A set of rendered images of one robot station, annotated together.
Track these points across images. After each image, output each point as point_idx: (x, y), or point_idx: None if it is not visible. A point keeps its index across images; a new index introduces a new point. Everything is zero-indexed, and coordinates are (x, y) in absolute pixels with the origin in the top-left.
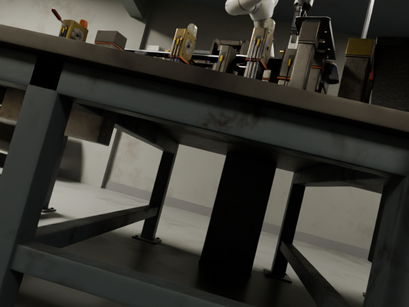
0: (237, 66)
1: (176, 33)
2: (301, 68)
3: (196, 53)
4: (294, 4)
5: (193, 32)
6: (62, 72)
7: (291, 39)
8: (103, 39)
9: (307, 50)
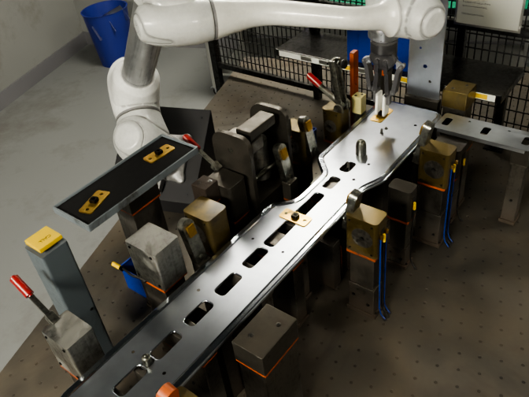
0: (334, 169)
1: (379, 230)
2: (523, 183)
3: (172, 171)
4: (384, 55)
5: (360, 200)
6: None
7: (390, 103)
8: (279, 354)
9: (527, 168)
